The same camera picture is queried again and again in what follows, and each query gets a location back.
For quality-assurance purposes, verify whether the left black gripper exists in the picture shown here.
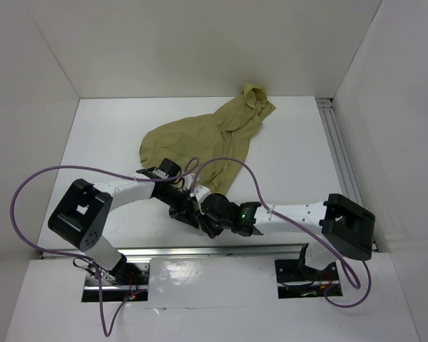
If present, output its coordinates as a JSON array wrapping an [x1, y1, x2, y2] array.
[[156, 185, 198, 228]]

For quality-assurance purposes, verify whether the olive yellow jacket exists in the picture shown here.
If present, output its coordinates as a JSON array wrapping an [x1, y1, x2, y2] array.
[[138, 82, 277, 195]]

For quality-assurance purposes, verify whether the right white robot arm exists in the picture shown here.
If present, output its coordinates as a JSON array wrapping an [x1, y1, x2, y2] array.
[[195, 193, 375, 279]]

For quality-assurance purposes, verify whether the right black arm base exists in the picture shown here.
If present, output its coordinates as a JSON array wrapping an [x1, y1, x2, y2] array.
[[275, 244, 339, 285]]

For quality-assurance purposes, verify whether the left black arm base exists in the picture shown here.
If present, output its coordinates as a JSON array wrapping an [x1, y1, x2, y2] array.
[[74, 258, 151, 286]]

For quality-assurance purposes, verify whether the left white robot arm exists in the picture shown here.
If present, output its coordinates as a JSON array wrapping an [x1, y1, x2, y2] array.
[[48, 158, 198, 284]]

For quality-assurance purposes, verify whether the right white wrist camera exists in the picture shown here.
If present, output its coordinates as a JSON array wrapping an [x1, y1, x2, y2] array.
[[193, 185, 211, 202]]

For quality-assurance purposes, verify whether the front aluminium rail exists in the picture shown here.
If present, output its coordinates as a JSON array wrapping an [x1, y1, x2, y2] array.
[[39, 243, 379, 258]]

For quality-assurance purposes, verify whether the aluminium rail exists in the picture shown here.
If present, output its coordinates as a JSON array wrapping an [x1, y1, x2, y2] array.
[[39, 243, 379, 258], [316, 99, 375, 261]]

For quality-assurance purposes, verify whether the right side aluminium rail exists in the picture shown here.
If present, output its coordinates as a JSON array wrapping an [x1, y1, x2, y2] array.
[[316, 99, 375, 261]]

